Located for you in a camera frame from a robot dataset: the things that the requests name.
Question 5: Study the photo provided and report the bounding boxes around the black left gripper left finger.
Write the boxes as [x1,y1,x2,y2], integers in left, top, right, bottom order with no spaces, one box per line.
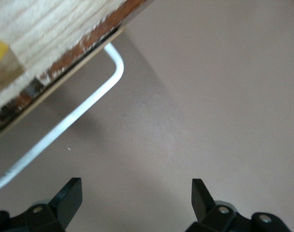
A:
[0,177,83,232]

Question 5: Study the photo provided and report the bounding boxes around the brown table cover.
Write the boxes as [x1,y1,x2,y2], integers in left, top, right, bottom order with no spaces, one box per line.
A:
[0,0,294,232]

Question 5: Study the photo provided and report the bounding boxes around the light wood drawer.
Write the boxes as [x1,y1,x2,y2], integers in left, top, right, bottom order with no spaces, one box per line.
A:
[0,0,155,145]

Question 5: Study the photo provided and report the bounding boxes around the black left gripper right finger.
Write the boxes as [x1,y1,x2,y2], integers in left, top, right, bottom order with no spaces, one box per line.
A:
[187,178,292,232]

